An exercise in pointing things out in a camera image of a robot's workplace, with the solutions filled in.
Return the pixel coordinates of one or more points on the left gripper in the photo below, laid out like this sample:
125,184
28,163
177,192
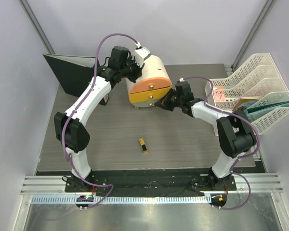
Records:
138,64

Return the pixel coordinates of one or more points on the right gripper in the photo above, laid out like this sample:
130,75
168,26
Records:
164,103

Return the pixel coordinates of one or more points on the yellow drawer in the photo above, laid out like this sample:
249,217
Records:
148,95

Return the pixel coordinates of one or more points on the white round drawer organizer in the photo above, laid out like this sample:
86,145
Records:
153,67

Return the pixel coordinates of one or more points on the gold black lipstick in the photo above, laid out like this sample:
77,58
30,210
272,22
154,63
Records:
143,145

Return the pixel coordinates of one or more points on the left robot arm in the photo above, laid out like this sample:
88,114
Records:
70,125

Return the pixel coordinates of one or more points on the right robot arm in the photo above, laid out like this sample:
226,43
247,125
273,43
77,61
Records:
236,136

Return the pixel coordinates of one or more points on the black lever arch binder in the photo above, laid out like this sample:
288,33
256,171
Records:
74,73

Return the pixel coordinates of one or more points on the pink sticky note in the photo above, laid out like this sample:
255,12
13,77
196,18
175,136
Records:
219,97

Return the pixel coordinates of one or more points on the colourful book in rack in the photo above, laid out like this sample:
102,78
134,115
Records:
244,103

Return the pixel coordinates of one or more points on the white mesh file rack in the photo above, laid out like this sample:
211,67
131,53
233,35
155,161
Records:
258,76

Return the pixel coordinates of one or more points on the teal folder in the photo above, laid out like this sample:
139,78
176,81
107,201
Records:
265,107

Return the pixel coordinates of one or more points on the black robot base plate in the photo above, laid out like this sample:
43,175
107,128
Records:
182,182

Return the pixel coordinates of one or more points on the white slotted cable duct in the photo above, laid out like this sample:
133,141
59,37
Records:
86,199

